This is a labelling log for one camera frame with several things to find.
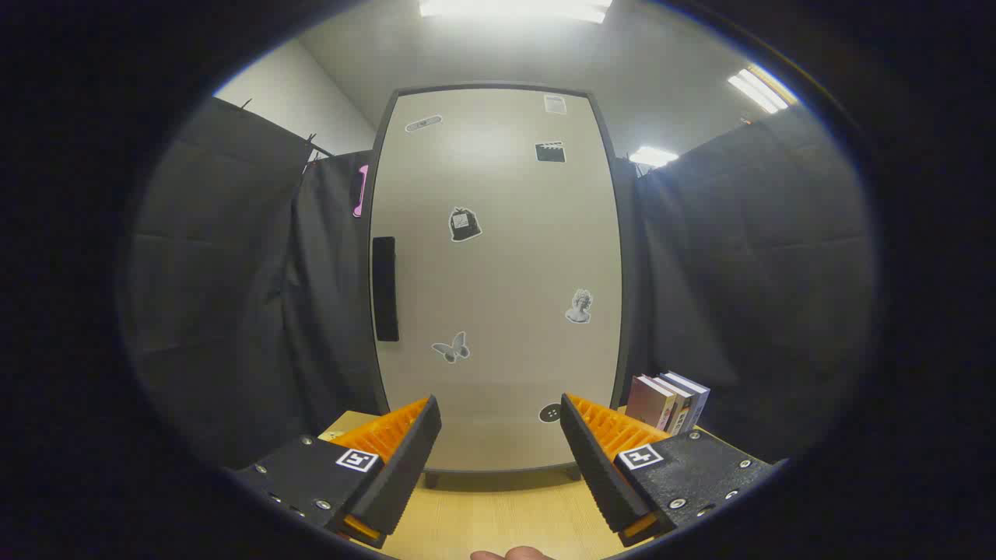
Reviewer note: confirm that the large ceiling light panel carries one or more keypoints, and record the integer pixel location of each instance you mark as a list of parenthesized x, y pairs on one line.
[(513, 8)]

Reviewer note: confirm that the striped ceiling light panel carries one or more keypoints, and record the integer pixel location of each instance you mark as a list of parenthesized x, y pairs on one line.
[(761, 89)]

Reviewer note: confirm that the black backdrop cloth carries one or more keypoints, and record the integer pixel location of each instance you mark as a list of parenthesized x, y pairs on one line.
[(233, 272)]

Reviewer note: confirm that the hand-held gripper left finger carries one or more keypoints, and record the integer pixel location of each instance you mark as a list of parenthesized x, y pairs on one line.
[(405, 474)]

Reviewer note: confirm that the white spine book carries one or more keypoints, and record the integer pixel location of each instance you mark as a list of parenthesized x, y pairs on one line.
[(679, 408)]

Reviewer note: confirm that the dark grey cabinet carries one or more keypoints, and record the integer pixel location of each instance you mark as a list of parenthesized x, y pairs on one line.
[(431, 479)]

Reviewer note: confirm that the small ceiling light panel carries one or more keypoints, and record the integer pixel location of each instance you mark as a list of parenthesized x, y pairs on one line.
[(652, 156)]

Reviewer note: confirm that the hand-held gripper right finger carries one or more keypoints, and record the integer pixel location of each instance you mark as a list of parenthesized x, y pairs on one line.
[(599, 474)]

